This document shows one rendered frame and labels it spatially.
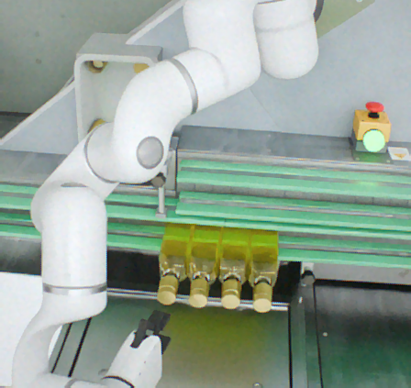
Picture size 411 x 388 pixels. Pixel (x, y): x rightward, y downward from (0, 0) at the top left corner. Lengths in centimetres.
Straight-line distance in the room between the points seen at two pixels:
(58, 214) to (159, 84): 21
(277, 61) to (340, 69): 45
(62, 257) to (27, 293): 60
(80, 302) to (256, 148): 65
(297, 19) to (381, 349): 72
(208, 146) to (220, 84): 48
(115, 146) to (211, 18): 21
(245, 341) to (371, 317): 31
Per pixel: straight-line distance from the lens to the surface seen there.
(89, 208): 78
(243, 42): 86
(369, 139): 133
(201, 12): 85
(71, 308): 80
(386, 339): 137
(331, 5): 123
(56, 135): 150
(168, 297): 115
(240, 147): 133
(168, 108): 80
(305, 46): 93
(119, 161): 78
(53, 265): 80
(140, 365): 97
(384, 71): 138
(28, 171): 145
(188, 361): 121
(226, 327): 128
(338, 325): 138
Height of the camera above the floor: 203
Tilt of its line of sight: 60 degrees down
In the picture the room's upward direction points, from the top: 170 degrees counter-clockwise
